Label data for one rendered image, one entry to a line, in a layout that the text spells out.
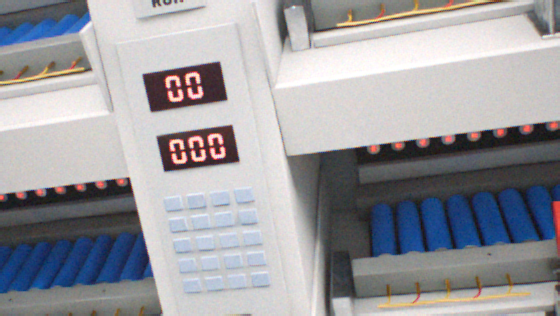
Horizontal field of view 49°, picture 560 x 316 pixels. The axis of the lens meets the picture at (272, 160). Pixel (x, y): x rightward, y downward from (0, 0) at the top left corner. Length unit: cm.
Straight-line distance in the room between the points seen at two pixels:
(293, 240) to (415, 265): 11
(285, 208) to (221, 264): 5
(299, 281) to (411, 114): 12
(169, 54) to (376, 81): 11
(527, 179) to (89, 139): 34
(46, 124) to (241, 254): 14
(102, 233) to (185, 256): 21
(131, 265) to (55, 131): 17
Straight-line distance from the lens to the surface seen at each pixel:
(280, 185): 36
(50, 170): 41
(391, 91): 35
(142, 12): 36
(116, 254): 55
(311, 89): 35
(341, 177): 57
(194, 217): 37
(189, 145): 36
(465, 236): 48
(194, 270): 39
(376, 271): 45
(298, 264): 38
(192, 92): 35
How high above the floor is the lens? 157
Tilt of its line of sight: 15 degrees down
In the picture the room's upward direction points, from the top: 10 degrees counter-clockwise
